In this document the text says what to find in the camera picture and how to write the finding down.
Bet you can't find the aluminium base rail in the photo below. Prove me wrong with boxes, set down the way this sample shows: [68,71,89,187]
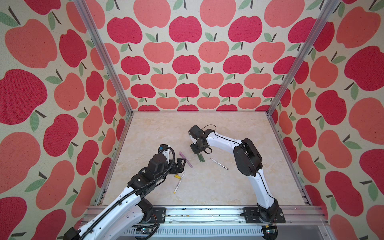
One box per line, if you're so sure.
[82,206,336,240]

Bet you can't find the white pen brown end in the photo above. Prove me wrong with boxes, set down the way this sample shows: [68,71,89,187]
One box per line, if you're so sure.
[210,158,229,171]

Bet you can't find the left aluminium frame post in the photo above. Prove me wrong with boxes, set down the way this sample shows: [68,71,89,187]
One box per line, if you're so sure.
[74,1,134,117]

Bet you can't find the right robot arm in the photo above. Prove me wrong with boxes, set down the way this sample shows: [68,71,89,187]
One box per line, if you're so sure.
[189,125,279,223]

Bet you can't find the right aluminium frame post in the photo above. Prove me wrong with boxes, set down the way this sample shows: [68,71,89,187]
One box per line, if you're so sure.
[267,0,341,117]

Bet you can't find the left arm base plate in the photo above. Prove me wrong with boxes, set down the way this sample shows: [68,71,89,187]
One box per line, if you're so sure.
[138,207,167,225]

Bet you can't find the pink pen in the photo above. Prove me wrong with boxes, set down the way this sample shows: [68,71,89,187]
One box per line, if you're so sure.
[179,152,193,168]

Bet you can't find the aluminium frame post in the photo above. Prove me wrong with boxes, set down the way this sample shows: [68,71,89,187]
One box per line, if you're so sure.
[267,0,341,117]
[74,1,134,117]

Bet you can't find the green pen cap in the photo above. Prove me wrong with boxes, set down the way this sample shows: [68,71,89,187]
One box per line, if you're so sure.
[198,154,205,162]

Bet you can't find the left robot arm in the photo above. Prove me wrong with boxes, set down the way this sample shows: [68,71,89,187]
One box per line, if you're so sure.
[63,152,187,240]

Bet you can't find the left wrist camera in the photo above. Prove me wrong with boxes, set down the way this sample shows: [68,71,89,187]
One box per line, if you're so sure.
[158,144,170,159]

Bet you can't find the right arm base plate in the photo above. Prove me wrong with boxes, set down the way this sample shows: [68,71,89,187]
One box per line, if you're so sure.
[240,208,286,224]

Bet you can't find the white pen yellow end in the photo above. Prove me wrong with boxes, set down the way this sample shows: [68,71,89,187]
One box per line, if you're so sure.
[174,173,185,194]

